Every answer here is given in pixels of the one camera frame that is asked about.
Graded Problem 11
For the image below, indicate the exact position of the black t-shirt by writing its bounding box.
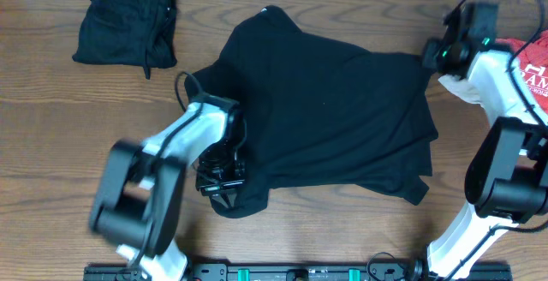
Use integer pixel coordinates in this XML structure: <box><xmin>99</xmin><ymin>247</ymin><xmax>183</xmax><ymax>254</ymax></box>
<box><xmin>184</xmin><ymin>6</ymin><xmax>438</xmax><ymax>218</ymax></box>

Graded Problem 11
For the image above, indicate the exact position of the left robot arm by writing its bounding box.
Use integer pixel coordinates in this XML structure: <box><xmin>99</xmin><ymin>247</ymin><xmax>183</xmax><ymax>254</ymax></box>
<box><xmin>83</xmin><ymin>93</ymin><xmax>247</xmax><ymax>280</ymax></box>

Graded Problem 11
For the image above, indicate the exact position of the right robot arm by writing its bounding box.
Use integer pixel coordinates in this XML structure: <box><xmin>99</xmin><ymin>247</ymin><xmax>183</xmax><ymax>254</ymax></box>
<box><xmin>405</xmin><ymin>37</ymin><xmax>547</xmax><ymax>280</ymax></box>

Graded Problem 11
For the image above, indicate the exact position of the beige garment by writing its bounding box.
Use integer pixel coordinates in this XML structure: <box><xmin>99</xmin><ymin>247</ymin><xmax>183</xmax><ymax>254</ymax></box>
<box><xmin>438</xmin><ymin>75</ymin><xmax>481</xmax><ymax>105</ymax></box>

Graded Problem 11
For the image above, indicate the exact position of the red printed t-shirt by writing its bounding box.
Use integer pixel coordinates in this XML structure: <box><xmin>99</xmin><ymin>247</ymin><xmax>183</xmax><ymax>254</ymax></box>
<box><xmin>518</xmin><ymin>30</ymin><xmax>548</xmax><ymax>112</ymax></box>

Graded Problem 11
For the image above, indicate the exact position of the folded black garment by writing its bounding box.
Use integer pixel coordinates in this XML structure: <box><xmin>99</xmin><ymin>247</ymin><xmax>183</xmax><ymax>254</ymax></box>
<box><xmin>72</xmin><ymin>0</ymin><xmax>177</xmax><ymax>79</ymax></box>

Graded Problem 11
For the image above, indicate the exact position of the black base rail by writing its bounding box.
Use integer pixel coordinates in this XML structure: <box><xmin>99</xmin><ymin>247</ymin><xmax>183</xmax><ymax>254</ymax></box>
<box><xmin>82</xmin><ymin>259</ymin><xmax>514</xmax><ymax>281</ymax></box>

